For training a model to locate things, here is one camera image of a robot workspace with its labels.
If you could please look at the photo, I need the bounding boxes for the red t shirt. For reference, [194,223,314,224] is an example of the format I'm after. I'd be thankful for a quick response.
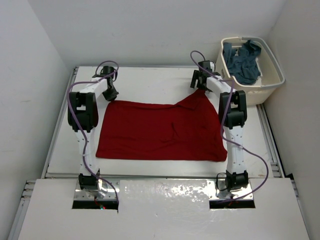
[96,89,227,162]

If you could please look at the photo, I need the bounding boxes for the reflective foil panel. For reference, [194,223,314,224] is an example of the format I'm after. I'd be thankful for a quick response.
[118,179,210,214]

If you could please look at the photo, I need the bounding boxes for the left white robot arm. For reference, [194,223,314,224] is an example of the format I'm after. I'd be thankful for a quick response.
[66,65,119,192]

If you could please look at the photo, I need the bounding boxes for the blue t shirt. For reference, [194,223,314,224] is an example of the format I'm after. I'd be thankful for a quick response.
[222,39,262,85]

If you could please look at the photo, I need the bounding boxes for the cream laundry basket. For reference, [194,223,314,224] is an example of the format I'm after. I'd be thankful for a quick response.
[215,37,285,106]

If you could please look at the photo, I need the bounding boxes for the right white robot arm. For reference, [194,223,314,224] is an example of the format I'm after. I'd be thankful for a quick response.
[190,60,249,192]

